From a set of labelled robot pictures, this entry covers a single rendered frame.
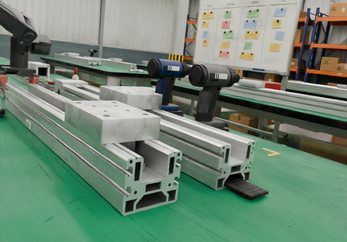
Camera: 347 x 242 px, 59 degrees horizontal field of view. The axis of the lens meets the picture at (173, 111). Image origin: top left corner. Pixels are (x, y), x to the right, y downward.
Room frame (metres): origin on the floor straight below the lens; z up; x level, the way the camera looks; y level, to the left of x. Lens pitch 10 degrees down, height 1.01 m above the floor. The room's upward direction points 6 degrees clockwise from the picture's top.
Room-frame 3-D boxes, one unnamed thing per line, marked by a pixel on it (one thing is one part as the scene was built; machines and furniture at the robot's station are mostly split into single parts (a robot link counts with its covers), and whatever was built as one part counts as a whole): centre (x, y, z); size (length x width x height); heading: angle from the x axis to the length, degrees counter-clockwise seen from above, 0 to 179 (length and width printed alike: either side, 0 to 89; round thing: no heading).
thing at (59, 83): (1.20, 0.42, 0.83); 0.12 x 0.09 x 0.10; 130
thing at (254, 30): (3.96, -0.72, 0.97); 1.50 x 0.50 x 1.95; 41
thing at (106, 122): (0.55, 0.11, 0.87); 0.16 x 0.11 x 0.07; 40
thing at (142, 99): (0.86, 0.13, 0.87); 0.16 x 0.11 x 0.07; 40
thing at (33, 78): (1.10, 0.54, 0.86); 0.07 x 0.07 x 0.09; 39
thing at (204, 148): (0.86, 0.13, 0.82); 0.80 x 0.10 x 0.09; 40
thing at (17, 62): (1.08, 0.56, 0.93); 0.10 x 0.07 x 0.07; 129
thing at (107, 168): (0.74, 0.27, 0.82); 0.80 x 0.10 x 0.09; 40
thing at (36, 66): (2.01, 0.91, 0.83); 0.11 x 0.10 x 0.10; 134
